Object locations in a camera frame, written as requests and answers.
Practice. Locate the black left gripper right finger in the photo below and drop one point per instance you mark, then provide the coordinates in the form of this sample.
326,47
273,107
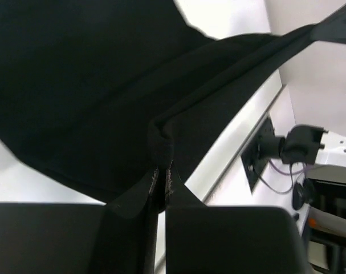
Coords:
242,238

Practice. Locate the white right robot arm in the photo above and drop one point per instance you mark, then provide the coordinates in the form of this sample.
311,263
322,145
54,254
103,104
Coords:
316,79

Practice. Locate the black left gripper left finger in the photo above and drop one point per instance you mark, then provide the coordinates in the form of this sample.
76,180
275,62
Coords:
119,237

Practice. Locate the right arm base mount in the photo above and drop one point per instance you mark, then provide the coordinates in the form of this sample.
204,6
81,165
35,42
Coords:
264,145

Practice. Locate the black skirt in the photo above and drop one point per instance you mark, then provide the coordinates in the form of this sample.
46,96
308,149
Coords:
96,94

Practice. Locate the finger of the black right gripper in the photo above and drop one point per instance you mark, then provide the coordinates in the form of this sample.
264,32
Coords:
331,29

